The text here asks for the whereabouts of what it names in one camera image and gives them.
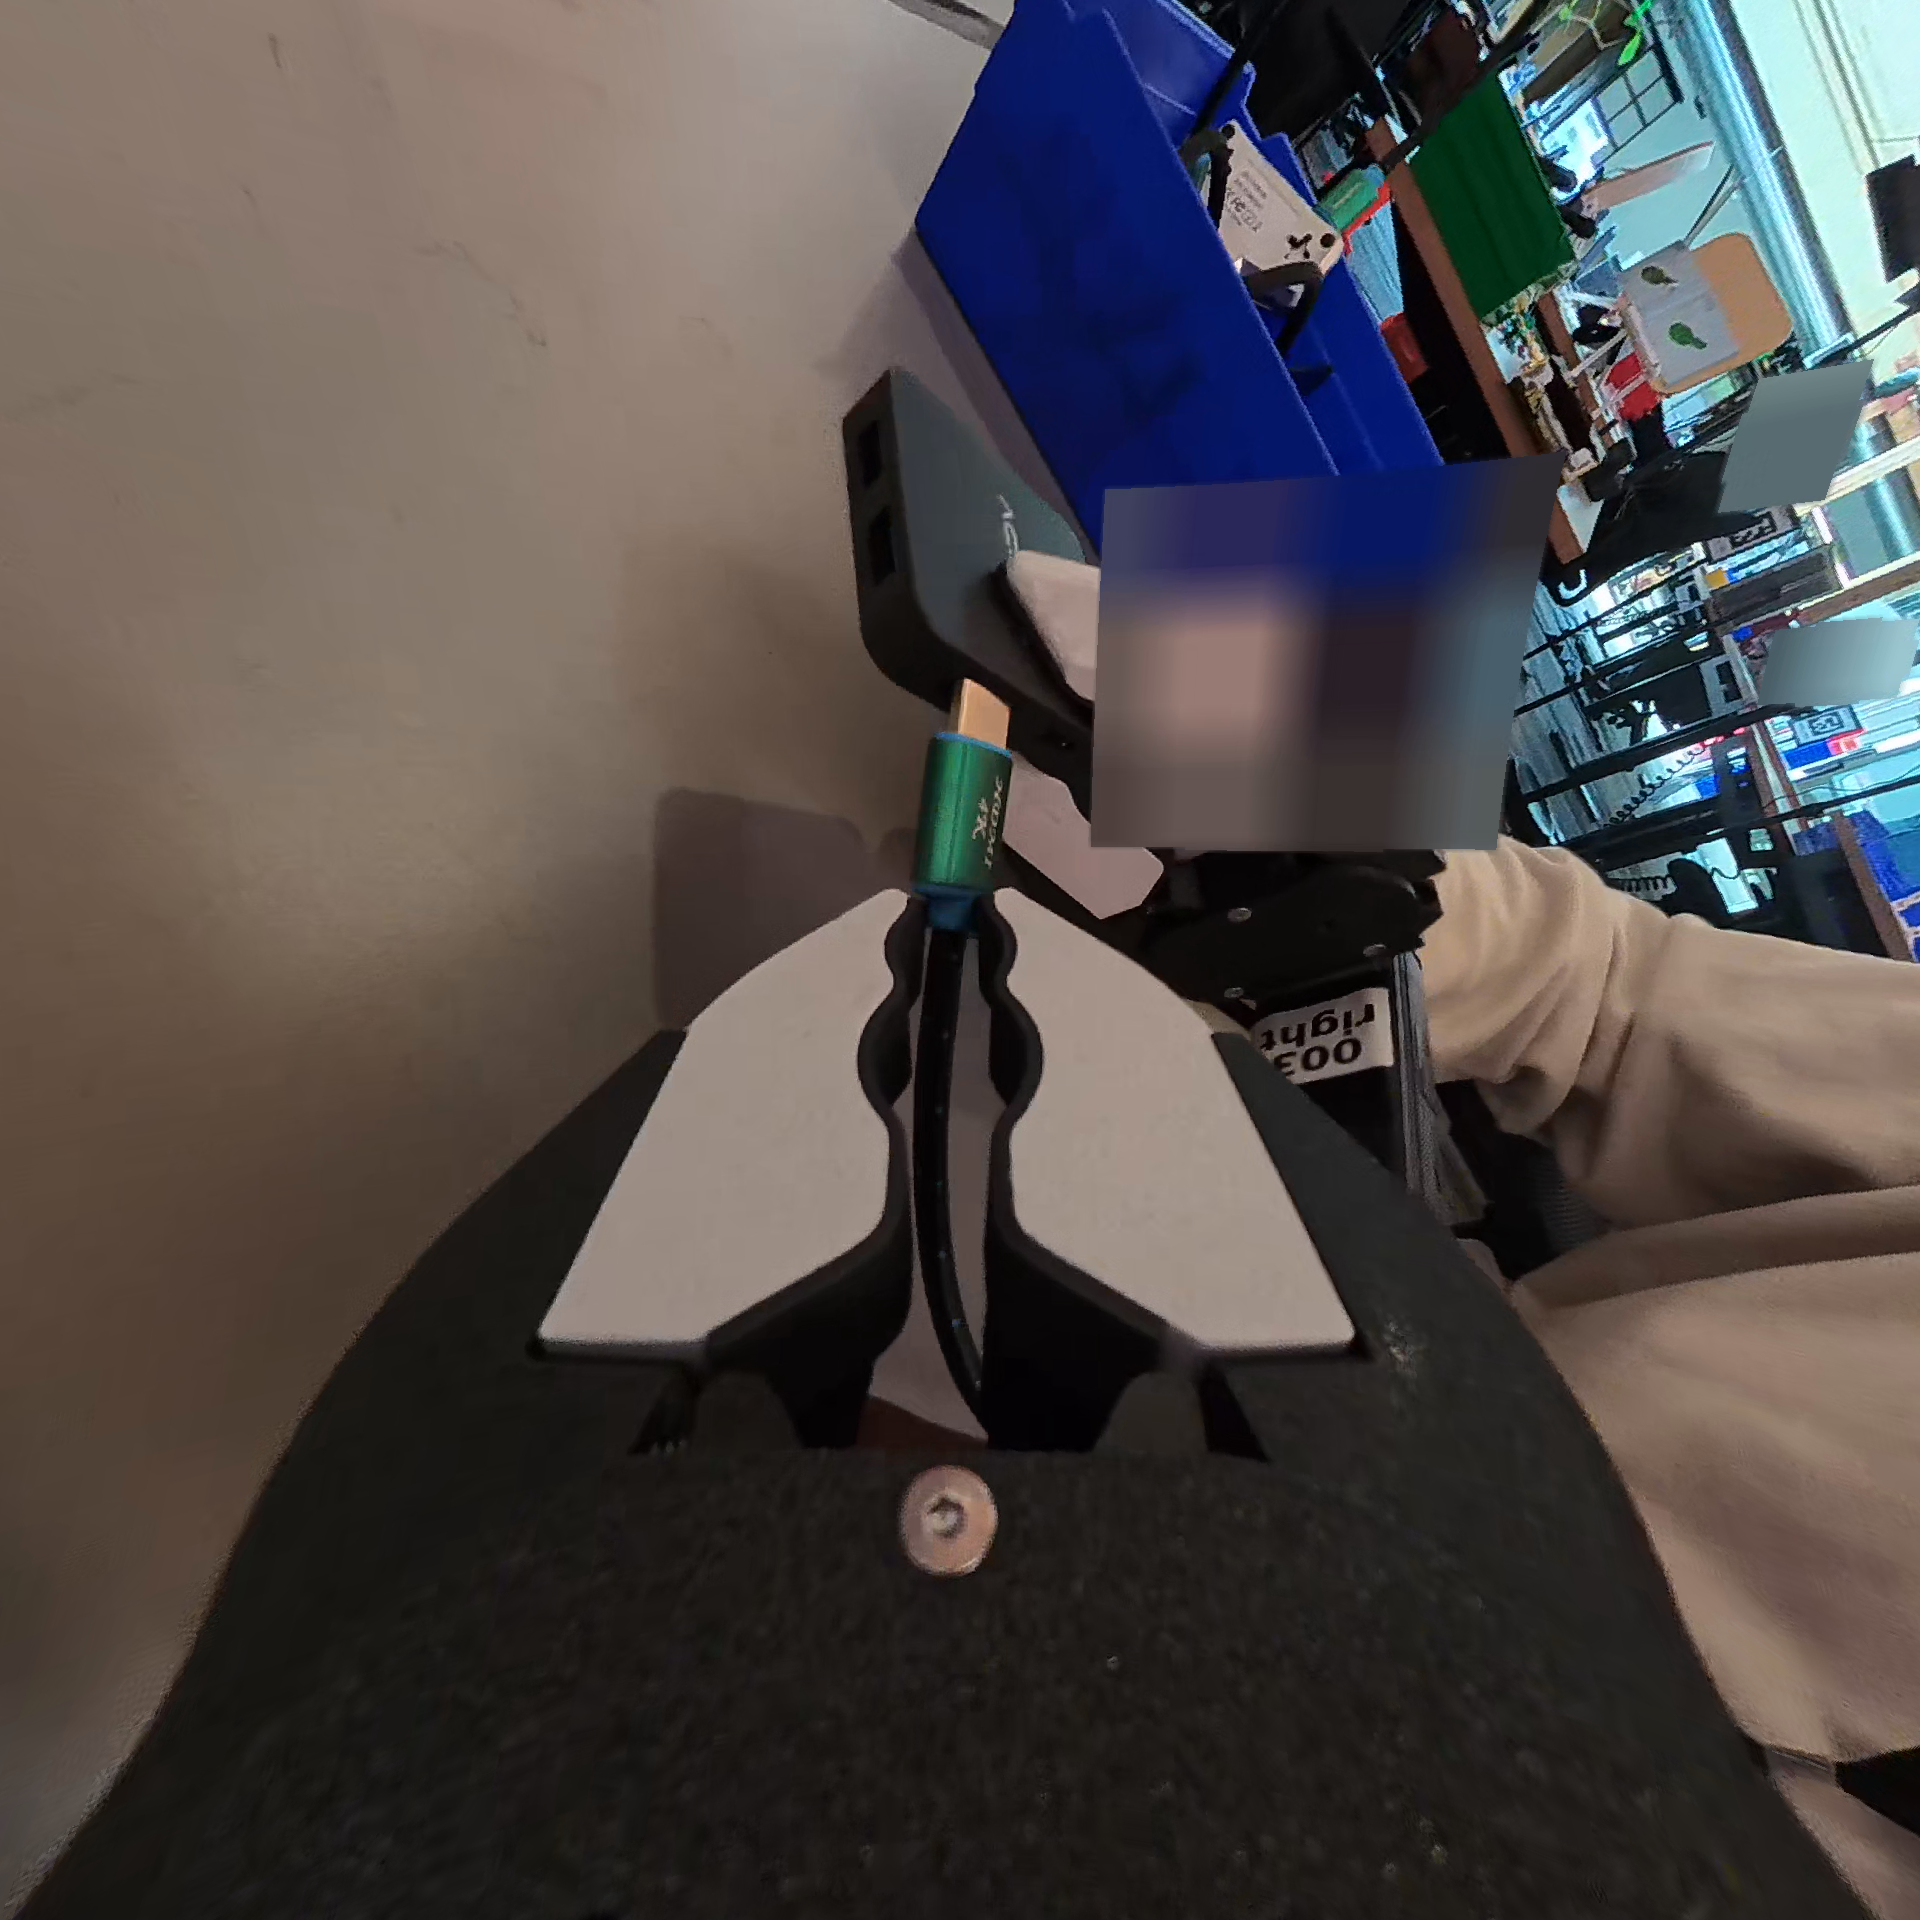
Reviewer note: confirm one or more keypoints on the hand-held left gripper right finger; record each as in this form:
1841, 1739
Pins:
1157, 1186

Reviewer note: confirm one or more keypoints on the blue storage bin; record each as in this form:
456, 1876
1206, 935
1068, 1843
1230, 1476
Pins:
1080, 269

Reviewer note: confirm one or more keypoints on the dark grey port hub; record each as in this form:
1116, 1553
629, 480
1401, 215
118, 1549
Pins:
931, 522

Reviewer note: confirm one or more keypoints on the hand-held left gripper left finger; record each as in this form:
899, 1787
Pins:
751, 1186

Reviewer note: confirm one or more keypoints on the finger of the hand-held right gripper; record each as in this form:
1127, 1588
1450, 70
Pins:
1059, 617
1120, 875

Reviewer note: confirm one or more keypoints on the green cloth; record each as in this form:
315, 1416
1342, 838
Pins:
1492, 195

